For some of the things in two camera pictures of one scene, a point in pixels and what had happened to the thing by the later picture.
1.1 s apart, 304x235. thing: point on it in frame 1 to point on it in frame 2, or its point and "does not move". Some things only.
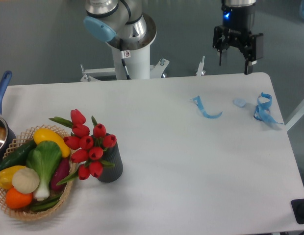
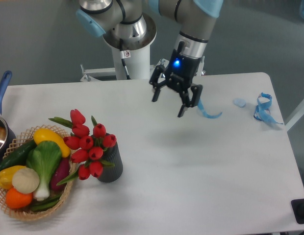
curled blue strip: x=197 y=101 does not move
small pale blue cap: x=240 y=102 does not move
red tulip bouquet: x=88 y=147 does not move
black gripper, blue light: x=238 y=23 to x=180 y=74
